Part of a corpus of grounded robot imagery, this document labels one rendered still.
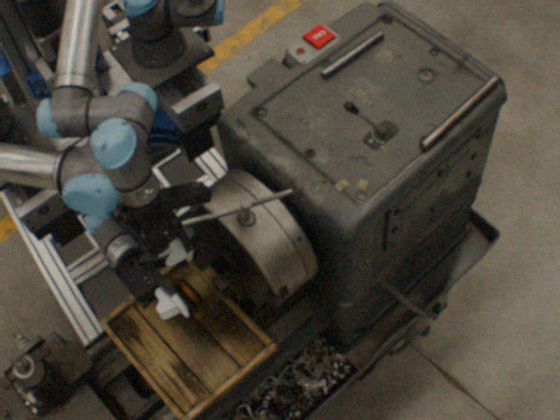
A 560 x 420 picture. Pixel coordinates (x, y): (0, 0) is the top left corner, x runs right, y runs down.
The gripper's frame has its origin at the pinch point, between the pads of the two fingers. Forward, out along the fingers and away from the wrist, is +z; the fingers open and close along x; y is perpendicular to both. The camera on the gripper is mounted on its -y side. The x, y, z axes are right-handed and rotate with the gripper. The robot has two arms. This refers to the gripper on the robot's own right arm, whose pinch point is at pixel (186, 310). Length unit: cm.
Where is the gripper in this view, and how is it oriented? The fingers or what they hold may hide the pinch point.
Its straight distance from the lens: 163.2
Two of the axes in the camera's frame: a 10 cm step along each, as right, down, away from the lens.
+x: -0.8, -5.0, -8.6
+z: 6.6, 6.2, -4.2
